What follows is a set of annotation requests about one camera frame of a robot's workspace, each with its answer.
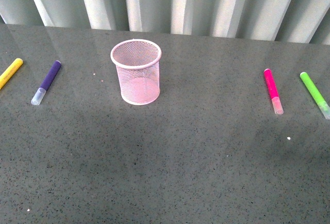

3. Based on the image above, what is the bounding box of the grey pleated curtain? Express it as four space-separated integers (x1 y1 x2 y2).
1 0 329 44

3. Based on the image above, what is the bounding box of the yellow marker pen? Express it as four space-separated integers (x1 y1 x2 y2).
0 58 24 89

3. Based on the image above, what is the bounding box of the pink marker pen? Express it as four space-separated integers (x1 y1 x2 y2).
263 69 284 115

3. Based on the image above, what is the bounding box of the green marker pen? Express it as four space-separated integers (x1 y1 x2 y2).
300 72 329 120

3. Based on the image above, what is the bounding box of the purple marker pen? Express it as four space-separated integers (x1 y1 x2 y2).
31 60 61 105

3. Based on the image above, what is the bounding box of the pink mesh pen cup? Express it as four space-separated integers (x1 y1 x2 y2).
110 39 162 105

